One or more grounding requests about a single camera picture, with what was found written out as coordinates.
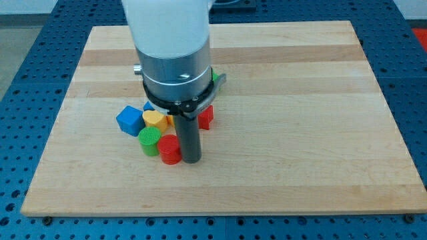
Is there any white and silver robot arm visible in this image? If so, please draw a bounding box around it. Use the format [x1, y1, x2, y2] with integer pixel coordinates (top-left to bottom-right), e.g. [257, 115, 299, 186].
[122, 0, 212, 102]

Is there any green star block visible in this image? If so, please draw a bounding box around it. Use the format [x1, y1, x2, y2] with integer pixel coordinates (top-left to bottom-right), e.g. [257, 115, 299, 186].
[211, 70, 219, 82]

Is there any dark grey cylindrical pointer tool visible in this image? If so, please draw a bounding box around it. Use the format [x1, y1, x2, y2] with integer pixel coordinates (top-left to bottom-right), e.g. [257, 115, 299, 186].
[173, 115, 201, 163]

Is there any yellow block behind pointer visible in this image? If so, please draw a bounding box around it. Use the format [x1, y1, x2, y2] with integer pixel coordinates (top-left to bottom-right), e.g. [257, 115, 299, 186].
[167, 115, 175, 127]

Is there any red cylinder block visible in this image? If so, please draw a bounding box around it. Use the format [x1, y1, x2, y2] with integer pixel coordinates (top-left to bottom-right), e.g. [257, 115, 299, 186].
[157, 135, 182, 165]

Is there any yellow cylinder block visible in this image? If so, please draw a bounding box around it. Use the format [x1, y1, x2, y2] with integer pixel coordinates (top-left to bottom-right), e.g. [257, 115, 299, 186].
[142, 110, 168, 133]

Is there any green cylinder block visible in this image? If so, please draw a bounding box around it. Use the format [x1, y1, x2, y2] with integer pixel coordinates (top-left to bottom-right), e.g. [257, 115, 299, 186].
[138, 127, 161, 156]

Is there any small blue block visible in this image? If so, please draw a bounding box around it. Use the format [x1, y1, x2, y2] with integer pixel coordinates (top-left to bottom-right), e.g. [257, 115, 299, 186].
[143, 101, 155, 111]

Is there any blue cube block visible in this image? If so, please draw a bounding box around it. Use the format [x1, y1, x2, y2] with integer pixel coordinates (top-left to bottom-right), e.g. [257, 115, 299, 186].
[116, 105, 145, 137]

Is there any wooden board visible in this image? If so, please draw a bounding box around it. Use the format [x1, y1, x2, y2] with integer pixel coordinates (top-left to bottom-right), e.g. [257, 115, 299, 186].
[21, 21, 426, 217]

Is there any black clamp ring with lever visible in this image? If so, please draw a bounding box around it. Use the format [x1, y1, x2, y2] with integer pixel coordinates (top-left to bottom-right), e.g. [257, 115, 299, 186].
[142, 68, 227, 120]

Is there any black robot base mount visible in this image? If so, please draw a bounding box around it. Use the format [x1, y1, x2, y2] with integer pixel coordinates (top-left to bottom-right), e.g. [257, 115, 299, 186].
[210, 0, 258, 13]

